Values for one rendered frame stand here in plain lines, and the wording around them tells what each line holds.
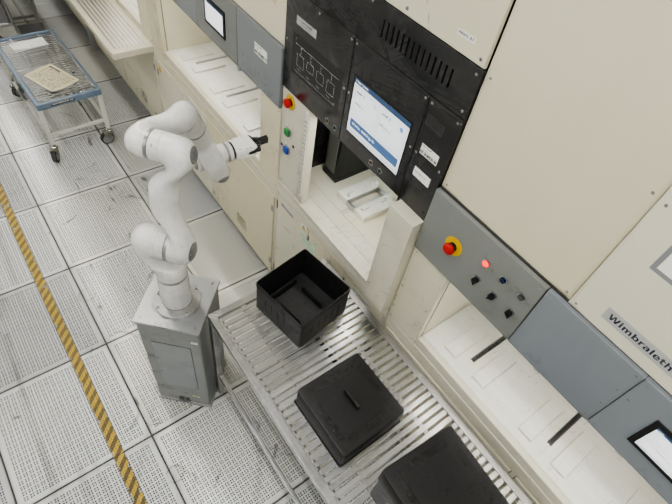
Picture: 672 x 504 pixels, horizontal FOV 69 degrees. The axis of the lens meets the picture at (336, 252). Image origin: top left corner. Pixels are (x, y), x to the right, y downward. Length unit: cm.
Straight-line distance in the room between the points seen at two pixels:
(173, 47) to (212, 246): 127
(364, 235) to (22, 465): 191
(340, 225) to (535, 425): 115
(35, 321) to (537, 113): 275
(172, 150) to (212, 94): 150
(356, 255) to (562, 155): 117
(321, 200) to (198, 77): 122
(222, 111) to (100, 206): 120
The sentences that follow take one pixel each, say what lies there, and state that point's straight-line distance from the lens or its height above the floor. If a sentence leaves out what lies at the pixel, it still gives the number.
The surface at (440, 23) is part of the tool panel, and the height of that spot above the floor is 199.
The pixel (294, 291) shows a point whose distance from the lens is 218.
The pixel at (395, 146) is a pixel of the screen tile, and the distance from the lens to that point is 166.
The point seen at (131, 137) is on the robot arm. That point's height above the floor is 154.
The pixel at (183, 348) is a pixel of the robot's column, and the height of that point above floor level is 60.
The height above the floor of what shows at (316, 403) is 86.
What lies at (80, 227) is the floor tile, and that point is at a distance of 359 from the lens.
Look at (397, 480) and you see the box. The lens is 165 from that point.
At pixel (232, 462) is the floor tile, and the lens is 267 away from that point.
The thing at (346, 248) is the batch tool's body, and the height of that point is 87.
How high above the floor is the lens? 256
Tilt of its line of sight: 50 degrees down
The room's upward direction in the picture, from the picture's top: 12 degrees clockwise
